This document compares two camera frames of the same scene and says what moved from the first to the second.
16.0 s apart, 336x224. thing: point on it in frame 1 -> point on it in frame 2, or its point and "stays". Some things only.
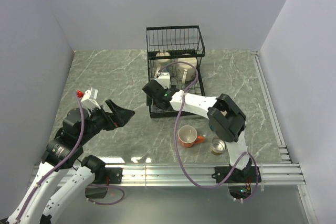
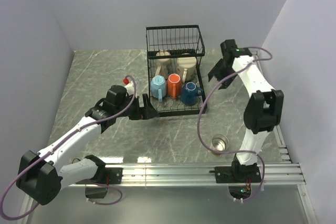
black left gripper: (119, 117) -> (146, 112)
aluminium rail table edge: (174, 175) stays
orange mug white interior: (187, 136) -> (174, 85)
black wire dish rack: (178, 50) stays
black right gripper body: (156, 103) -> (228, 71)
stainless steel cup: (219, 146) stays
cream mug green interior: (186, 73) stays
